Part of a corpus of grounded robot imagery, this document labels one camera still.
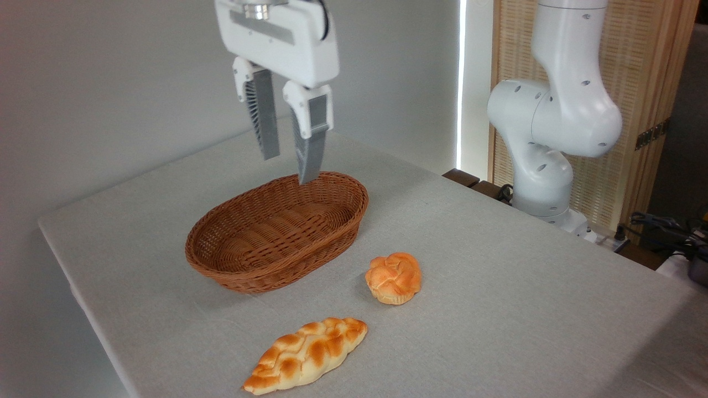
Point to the long braided bread loaf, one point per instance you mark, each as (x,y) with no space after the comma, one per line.
(310,354)

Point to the light grey tablecloth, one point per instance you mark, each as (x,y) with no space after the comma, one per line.
(498,298)

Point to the white power strip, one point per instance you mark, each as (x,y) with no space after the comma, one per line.
(608,241)

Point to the round orange bread bun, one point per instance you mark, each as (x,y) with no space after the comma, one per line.
(394,278)

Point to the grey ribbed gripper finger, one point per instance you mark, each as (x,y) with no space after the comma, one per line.
(266,116)
(312,155)

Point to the dark wooden side table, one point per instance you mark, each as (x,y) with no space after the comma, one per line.
(470,183)

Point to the brown oval wicker basket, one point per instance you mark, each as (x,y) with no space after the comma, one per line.
(249,249)

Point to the silver metal wrist flange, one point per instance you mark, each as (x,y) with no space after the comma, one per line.
(257,10)

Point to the wooden bamboo folding screen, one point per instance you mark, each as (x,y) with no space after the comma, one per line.
(647,66)

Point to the dark metal screen hinge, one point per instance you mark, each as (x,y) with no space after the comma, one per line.
(652,134)

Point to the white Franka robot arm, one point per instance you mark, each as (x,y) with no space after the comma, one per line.
(558,110)

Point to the white gripper body block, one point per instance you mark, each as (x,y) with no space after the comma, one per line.
(287,44)

